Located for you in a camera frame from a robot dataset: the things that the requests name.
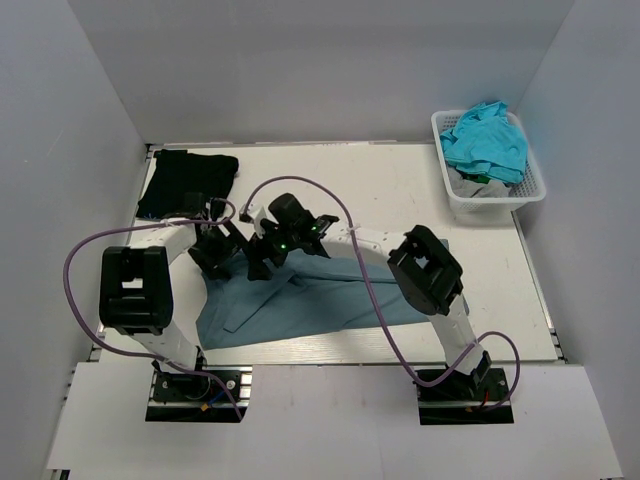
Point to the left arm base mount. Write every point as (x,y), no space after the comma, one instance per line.
(179,398)

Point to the grey-blue t-shirt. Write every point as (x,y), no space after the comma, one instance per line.
(309,295)

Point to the folded black t-shirt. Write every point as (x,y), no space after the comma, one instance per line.
(178,173)

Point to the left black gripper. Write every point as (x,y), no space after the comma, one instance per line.
(211,264)

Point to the white plastic laundry basket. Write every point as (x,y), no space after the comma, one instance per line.
(531,190)

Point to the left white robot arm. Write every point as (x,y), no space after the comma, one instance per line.
(136,297)

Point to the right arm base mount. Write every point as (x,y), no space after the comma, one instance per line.
(449,405)

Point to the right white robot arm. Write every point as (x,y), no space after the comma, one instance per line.
(428,276)

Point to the turquoise t-shirt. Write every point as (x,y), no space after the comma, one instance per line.
(484,143)

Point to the grey t-shirt in basket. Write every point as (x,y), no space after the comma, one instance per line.
(469,189)

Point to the green item in basket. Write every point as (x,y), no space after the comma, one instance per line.
(476,178)

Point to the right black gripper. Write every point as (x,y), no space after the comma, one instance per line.
(262,250)

